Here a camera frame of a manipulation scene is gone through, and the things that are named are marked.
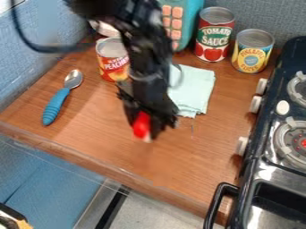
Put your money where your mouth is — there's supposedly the teal toy phone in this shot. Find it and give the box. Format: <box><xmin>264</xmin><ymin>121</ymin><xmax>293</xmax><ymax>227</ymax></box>
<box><xmin>157</xmin><ymin>0</ymin><xmax>206</xmax><ymax>53</ymax></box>

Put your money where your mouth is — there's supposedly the yellow pineapple can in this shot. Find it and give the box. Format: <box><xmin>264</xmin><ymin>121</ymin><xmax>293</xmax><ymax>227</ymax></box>
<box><xmin>230</xmin><ymin>28</ymin><xmax>276</xmax><ymax>74</ymax></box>

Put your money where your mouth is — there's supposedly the red toy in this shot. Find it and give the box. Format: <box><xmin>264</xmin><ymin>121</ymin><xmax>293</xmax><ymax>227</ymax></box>
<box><xmin>131</xmin><ymin>110</ymin><xmax>153</xmax><ymax>143</ymax></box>

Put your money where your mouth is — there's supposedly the toy stove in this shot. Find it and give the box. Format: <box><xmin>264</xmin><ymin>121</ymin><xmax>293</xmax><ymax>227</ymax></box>
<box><xmin>201</xmin><ymin>35</ymin><xmax>306</xmax><ymax>229</ymax></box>

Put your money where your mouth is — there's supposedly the orange peaches can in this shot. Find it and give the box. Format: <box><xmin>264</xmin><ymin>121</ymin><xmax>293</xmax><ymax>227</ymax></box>
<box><xmin>94</xmin><ymin>37</ymin><xmax>132</xmax><ymax>83</ymax></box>

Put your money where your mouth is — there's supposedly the red tomato sauce can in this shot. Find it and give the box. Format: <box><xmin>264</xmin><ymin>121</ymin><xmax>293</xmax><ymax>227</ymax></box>
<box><xmin>193</xmin><ymin>6</ymin><xmax>237</xmax><ymax>64</ymax></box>

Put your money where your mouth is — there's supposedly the blue handled spoon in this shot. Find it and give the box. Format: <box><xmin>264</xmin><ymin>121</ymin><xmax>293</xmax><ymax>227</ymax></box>
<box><xmin>41</xmin><ymin>69</ymin><xmax>85</xmax><ymax>127</ymax></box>

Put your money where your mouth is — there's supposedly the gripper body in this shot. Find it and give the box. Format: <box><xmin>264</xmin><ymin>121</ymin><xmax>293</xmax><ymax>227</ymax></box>
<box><xmin>115</xmin><ymin>72</ymin><xmax>181</xmax><ymax>141</ymax></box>

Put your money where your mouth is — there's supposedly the light green cloth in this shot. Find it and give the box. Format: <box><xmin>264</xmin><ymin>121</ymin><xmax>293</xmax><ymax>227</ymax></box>
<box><xmin>166</xmin><ymin>64</ymin><xmax>217</xmax><ymax>119</ymax></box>

